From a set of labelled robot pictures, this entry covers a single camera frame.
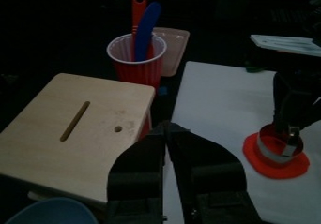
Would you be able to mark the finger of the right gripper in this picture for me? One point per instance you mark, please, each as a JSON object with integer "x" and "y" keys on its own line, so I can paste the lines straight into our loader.
{"x": 288, "y": 102}
{"x": 310, "y": 99}

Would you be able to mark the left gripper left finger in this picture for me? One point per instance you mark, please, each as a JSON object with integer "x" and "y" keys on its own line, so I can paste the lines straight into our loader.
{"x": 138, "y": 177}

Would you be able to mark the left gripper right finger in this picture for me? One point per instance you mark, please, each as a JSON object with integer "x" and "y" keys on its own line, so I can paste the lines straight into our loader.
{"x": 209, "y": 184}

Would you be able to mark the blue-grey bowl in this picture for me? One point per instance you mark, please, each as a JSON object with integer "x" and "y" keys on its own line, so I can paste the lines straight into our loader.
{"x": 50, "y": 213}

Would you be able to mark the wooden drawer box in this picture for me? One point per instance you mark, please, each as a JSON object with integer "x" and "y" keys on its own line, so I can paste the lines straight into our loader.
{"x": 41, "y": 146}

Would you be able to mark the white cutting board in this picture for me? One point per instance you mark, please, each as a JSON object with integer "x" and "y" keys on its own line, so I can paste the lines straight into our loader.
{"x": 217, "y": 109}

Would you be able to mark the pink plastic tray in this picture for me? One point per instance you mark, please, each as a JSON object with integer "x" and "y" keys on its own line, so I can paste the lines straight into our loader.
{"x": 175, "y": 52}

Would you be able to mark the red plastic cup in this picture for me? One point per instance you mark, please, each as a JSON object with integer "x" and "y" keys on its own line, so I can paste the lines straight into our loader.
{"x": 138, "y": 74}

